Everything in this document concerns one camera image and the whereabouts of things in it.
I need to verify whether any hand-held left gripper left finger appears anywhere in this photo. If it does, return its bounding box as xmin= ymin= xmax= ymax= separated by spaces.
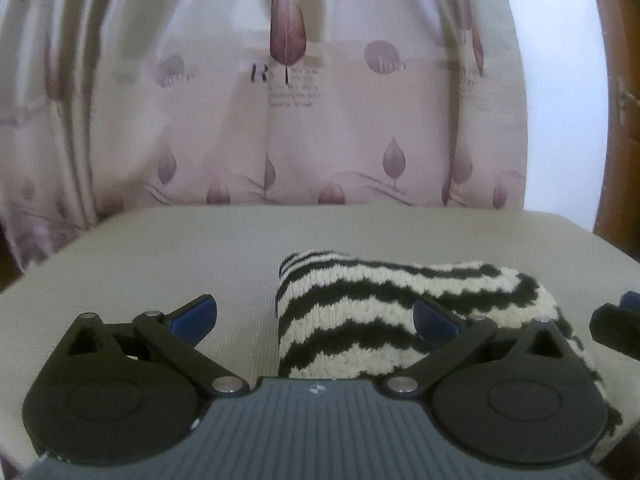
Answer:
xmin=62 ymin=294 xmax=247 ymax=401

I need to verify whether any metal door latch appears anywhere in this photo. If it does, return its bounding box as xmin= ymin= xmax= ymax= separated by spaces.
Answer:
xmin=615 ymin=76 xmax=631 ymax=127

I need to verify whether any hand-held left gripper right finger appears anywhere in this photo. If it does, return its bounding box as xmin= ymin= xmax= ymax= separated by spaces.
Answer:
xmin=384 ymin=296 xmax=573 ymax=401

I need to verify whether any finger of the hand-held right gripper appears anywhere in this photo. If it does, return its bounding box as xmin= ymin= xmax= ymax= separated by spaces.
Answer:
xmin=589 ymin=290 xmax=640 ymax=358

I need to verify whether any brown wooden door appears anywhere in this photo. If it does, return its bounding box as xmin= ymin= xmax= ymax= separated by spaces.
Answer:
xmin=581 ymin=0 xmax=640 ymax=263

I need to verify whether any black white striped knitted sweater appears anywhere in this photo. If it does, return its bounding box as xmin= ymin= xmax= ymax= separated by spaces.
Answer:
xmin=274 ymin=250 xmax=624 ymax=436

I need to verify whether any pink leaf print curtain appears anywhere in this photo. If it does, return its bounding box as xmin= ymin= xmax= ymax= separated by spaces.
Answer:
xmin=0 ymin=0 xmax=529 ymax=275

